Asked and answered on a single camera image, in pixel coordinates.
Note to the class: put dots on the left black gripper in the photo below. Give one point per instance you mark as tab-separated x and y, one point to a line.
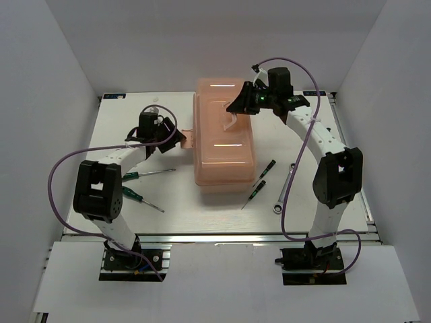
178	136

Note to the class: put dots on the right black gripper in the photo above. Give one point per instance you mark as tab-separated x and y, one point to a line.
242	103

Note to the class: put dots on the pink plastic toolbox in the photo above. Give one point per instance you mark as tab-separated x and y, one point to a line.
222	142

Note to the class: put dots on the large green screwdriver tip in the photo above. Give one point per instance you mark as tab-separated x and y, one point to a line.
136	175

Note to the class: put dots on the silver ratchet wrench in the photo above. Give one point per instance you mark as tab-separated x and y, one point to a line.
278	206

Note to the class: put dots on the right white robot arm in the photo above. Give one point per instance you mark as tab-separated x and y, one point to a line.
339	168

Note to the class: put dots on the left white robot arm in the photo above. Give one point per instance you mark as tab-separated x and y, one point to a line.
98	190

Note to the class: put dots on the blue label right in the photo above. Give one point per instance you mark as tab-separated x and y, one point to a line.
314	93

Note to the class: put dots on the blue label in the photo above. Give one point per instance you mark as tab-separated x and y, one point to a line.
119	96
314	93

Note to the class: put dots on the small precision screwdriver near box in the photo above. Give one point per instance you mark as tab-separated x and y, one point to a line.
267	169

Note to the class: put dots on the large green screwdriver front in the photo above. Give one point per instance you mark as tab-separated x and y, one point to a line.
131	194

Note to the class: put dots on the blue label left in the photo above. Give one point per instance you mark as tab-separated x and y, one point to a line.
119	96

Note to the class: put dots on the small precision screwdriver front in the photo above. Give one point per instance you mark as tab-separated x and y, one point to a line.
255	192

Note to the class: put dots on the white front cover board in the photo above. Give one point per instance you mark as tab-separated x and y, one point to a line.
223	283

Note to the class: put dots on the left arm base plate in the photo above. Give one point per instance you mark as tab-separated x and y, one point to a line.
118	265

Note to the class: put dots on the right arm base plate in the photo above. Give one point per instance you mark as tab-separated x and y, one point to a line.
300	268

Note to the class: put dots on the aluminium table edge rail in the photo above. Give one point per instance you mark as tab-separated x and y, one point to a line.
367	238

